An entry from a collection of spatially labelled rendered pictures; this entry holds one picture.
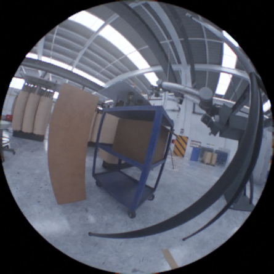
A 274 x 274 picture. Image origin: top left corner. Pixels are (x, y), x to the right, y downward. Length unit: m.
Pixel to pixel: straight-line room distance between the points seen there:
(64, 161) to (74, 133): 0.21
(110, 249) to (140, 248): 0.19
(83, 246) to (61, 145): 0.68
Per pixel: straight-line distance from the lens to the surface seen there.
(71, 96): 0.61
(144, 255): 0.73
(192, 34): 9.87
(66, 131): 0.59
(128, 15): 4.27
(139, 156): 0.60
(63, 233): 0.77
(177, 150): 6.30
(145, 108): 0.56
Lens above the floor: 0.69
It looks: level
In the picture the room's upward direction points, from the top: 13 degrees clockwise
